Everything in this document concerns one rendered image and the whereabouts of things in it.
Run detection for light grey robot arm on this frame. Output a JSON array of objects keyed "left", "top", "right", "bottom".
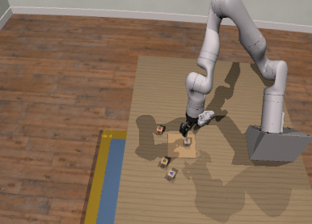
[{"left": 186, "top": 0, "right": 288, "bottom": 133}]

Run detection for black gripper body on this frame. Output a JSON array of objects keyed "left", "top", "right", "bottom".
[{"left": 186, "top": 113, "right": 198, "bottom": 126}]

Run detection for tan square mat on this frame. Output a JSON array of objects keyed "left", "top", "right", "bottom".
[{"left": 168, "top": 133, "right": 196, "bottom": 158}]

